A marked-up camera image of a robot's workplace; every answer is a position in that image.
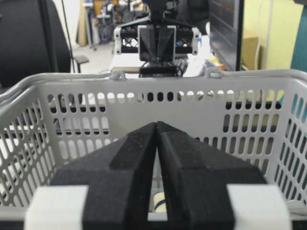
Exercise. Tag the black computer monitor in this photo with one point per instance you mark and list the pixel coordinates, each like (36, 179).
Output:
(226, 31)

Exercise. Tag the brown cardboard box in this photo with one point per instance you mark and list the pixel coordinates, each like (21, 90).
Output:
(248, 50)

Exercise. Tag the grey plastic shopping basket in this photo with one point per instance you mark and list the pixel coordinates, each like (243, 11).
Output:
(47, 120)

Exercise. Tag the yellow cloth in basket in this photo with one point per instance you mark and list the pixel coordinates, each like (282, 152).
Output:
(159, 203)

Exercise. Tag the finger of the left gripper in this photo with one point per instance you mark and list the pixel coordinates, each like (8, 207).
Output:
(147, 48)
(166, 43)

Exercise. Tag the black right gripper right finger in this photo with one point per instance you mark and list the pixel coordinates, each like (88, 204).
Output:
(208, 189)

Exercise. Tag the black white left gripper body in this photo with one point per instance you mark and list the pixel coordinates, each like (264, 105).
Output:
(126, 35)

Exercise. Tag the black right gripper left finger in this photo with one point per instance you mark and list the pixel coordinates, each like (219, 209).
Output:
(108, 189)

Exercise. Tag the black office chair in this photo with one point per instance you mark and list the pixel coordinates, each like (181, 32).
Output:
(23, 45)

